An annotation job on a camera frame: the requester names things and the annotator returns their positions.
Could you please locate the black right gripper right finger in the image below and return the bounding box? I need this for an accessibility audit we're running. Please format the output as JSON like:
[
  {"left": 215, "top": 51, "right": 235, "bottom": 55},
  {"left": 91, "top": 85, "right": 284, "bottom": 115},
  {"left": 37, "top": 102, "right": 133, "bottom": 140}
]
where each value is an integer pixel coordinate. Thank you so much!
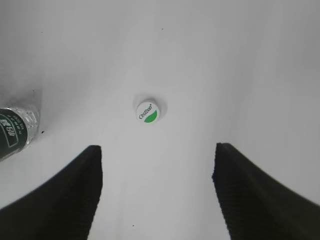
[{"left": 212, "top": 143, "right": 320, "bottom": 240}]

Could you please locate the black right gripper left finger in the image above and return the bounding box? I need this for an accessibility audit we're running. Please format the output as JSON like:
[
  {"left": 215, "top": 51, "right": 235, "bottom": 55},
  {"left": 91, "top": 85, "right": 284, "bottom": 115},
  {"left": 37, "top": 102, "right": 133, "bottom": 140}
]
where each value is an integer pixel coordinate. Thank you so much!
[{"left": 0, "top": 145, "right": 103, "bottom": 240}]

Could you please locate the clear Cestbon water bottle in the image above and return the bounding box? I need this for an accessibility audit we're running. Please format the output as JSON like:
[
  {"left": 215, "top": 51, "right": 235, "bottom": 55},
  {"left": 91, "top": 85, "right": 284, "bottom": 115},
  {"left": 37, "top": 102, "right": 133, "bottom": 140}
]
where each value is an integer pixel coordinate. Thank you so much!
[{"left": 0, "top": 105, "right": 40, "bottom": 161}]

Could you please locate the white green bottle cap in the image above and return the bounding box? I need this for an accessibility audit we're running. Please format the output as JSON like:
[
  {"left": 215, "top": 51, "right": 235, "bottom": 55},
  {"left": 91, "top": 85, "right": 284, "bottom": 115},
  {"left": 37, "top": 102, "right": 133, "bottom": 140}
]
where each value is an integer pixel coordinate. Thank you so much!
[{"left": 135, "top": 98, "right": 161, "bottom": 125}]

